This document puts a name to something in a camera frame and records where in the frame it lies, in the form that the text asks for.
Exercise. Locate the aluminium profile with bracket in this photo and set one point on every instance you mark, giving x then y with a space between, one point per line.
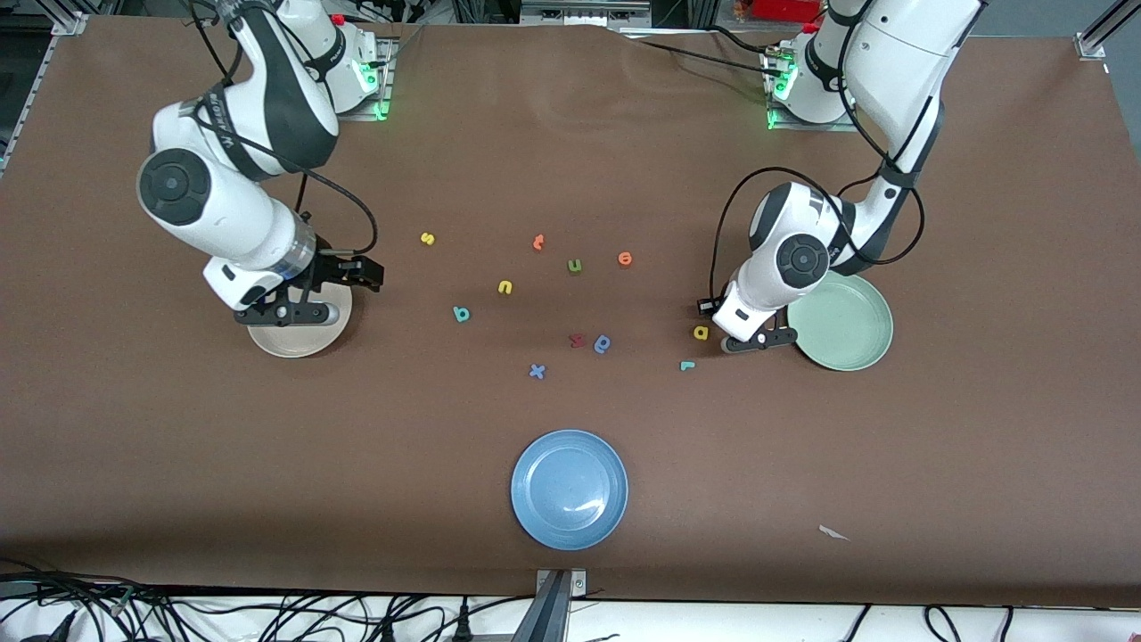
553 615

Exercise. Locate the green round plate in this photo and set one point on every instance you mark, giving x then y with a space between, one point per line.
847 330

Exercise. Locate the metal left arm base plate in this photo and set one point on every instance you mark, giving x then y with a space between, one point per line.
802 127

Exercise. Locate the white paper scrap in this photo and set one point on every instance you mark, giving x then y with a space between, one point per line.
832 532

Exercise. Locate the red box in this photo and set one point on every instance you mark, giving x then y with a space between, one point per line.
775 9

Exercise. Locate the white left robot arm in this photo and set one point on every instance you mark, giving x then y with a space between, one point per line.
900 62

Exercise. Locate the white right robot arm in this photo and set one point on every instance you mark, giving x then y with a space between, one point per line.
214 205

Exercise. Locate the aluminium corner post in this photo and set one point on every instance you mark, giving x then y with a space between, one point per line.
1092 43

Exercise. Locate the aluminium frame rail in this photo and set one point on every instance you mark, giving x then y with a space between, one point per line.
67 22

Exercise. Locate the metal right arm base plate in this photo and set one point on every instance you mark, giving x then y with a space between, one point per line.
365 115

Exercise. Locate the beige round plate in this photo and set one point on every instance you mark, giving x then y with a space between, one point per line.
294 343

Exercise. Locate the blue round plate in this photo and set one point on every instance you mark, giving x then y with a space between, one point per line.
569 490

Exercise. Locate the brown table cover sheet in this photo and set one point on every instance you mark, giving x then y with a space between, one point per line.
178 446

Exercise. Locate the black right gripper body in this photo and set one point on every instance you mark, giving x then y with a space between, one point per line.
336 267

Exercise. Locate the grey metal device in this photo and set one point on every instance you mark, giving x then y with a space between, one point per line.
579 13

